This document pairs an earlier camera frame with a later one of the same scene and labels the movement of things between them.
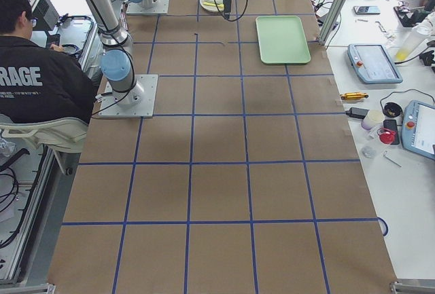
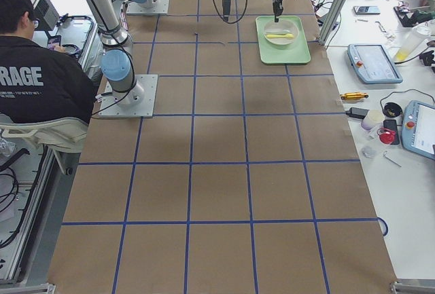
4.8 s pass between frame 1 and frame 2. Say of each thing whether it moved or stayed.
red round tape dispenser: stayed
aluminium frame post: stayed
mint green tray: stayed
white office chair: stayed
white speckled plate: moved
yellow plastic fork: moved
